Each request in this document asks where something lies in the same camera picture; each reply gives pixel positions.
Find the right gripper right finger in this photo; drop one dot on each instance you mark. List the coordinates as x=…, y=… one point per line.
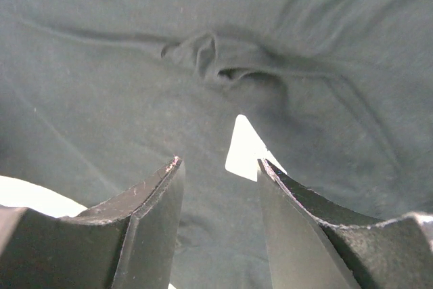
x=315, y=243

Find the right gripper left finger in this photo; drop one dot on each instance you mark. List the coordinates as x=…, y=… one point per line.
x=127, y=241

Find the black t-shirt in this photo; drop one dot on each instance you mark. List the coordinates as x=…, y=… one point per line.
x=98, y=94

